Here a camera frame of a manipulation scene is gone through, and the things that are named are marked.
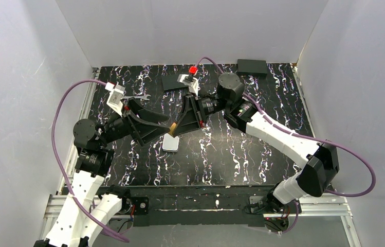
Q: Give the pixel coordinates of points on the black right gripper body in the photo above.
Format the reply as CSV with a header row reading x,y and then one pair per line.
x,y
195,109

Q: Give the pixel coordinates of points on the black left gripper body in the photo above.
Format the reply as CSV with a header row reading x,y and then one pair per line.
x,y
130,120

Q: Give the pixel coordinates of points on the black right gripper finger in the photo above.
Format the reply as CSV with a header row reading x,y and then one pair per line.
x,y
188,117
183,129

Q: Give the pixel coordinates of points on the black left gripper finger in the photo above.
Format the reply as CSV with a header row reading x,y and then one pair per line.
x,y
147,133
146,114

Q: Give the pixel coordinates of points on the brass padlock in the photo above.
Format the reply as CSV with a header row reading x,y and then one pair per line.
x,y
172,129

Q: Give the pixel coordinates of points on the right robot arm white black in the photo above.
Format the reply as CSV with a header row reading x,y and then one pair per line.
x,y
317,160

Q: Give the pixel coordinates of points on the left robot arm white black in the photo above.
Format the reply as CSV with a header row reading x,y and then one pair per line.
x,y
78,224

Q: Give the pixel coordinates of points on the silver open-end wrench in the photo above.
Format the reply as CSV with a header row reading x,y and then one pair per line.
x,y
145,97

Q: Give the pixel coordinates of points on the black flat pad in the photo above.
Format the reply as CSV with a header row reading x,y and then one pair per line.
x,y
169,83

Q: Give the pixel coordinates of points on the black rectangular box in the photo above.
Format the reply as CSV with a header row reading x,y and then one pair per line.
x,y
252,67

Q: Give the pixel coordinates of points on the white network switch box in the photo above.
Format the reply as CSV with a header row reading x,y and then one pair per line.
x,y
170,144

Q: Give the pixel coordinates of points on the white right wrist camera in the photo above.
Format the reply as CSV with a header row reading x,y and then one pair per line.
x,y
190,81

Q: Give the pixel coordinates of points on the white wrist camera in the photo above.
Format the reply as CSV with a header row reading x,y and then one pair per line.
x,y
116,93
190,81

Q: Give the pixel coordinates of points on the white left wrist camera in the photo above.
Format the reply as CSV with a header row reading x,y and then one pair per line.
x,y
116,93

